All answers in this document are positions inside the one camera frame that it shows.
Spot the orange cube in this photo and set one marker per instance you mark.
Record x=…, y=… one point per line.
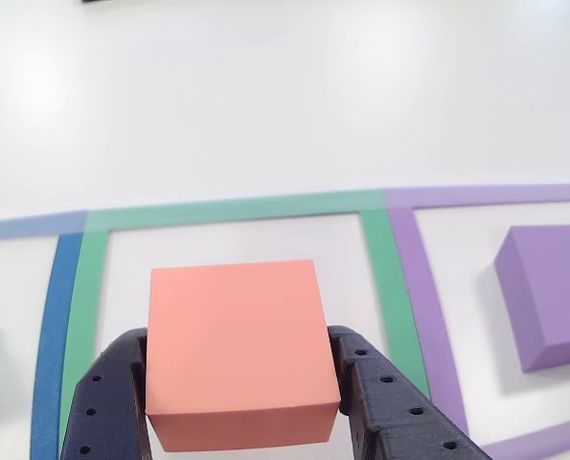
x=239, y=335

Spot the green square frame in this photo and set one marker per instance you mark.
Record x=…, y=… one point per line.
x=394, y=297

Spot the blue square frame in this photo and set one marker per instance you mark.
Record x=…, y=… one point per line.
x=54, y=335

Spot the black power strip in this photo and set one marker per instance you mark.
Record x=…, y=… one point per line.
x=98, y=1

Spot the purple block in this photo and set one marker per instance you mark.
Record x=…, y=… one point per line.
x=553, y=297

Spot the purple square frame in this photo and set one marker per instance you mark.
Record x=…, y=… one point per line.
x=423, y=297

